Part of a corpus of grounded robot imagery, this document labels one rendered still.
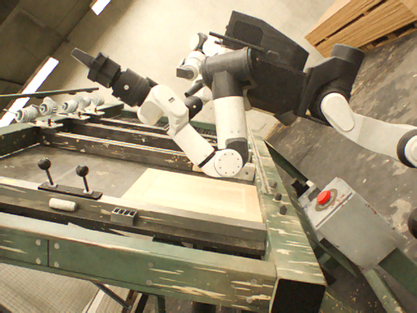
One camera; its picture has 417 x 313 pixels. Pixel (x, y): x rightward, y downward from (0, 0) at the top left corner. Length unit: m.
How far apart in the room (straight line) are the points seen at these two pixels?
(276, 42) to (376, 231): 0.65
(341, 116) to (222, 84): 0.45
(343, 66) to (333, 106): 0.14
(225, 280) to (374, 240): 0.35
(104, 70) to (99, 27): 6.23
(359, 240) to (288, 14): 6.65
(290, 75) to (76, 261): 0.83
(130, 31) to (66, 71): 1.50
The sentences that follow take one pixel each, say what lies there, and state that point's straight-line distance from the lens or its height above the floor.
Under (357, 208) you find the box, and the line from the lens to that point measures 0.76.
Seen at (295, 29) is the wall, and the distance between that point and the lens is 7.21.
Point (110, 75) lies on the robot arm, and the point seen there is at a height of 1.52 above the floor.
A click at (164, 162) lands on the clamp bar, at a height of 1.26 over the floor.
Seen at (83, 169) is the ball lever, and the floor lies 1.44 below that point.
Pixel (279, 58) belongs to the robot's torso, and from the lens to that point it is 1.12.
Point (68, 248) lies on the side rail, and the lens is 0.87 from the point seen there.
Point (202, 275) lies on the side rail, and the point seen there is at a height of 1.03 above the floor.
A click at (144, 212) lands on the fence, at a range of 1.03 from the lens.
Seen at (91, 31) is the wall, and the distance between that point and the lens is 7.14.
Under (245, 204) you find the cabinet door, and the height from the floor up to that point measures 0.93.
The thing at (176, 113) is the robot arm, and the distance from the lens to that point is 0.89.
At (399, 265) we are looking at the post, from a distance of 0.90.
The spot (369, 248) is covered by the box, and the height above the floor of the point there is 0.80.
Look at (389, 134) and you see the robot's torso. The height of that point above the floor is 0.73.
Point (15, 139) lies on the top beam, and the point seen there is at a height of 1.85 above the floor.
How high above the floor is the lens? 1.28
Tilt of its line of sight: 6 degrees down
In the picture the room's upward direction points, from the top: 50 degrees counter-clockwise
